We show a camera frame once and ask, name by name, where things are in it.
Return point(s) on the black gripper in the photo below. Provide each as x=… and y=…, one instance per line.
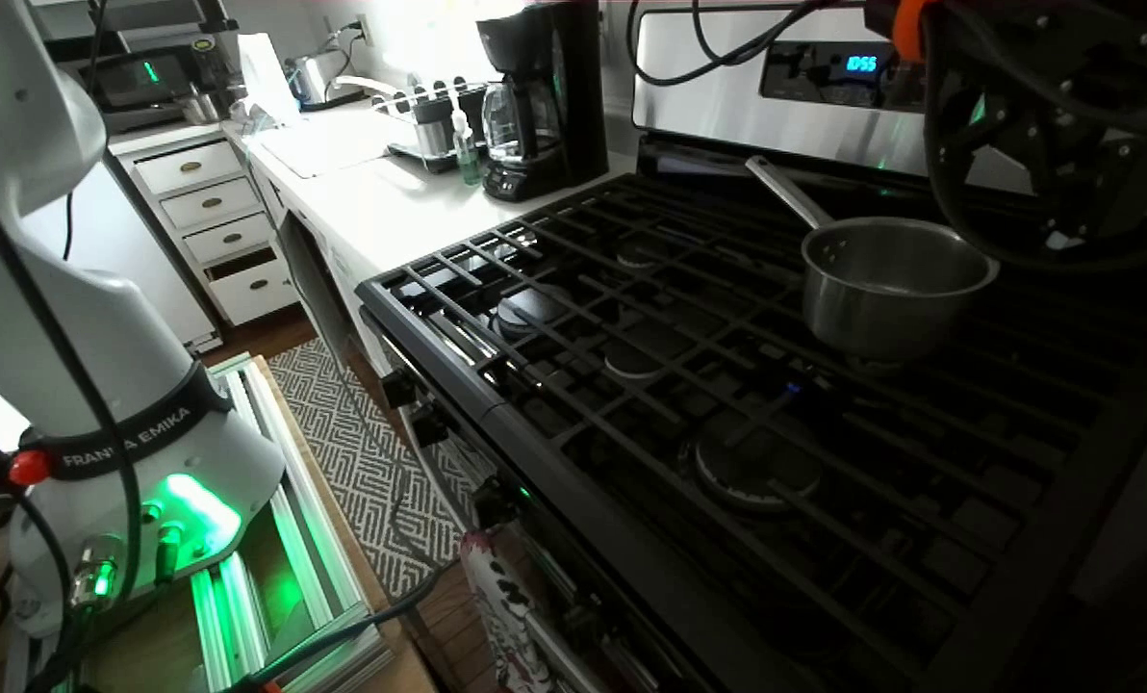
x=1059, y=62

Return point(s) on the stainless steel saucepan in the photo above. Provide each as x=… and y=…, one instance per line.
x=904, y=289

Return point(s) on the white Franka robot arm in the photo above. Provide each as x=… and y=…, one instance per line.
x=58, y=322

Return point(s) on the stainless steel gas stove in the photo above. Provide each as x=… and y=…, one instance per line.
x=730, y=116

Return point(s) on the black gas stove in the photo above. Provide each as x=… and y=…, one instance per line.
x=778, y=386

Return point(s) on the black stove knob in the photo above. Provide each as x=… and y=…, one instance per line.
x=401, y=386
x=519, y=501
x=424, y=424

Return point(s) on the oven control panel display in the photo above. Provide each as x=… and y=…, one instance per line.
x=845, y=62

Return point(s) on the round black burner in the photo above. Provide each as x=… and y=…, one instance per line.
x=636, y=252
x=752, y=465
x=528, y=309

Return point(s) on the oval black burner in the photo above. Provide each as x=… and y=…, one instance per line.
x=643, y=350

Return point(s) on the black coffee maker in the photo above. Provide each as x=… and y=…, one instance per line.
x=542, y=103

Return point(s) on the green bottle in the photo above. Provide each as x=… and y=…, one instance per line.
x=469, y=148

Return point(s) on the patterned kitchen towel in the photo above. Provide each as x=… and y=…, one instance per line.
x=523, y=617

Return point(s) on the patterned floor rug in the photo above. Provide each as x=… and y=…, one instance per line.
x=366, y=450

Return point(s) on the white drawer cabinet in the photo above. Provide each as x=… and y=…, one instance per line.
x=215, y=234

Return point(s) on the black box with green light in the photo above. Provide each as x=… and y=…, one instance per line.
x=138, y=80

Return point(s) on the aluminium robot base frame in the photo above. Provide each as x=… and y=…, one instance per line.
x=280, y=563

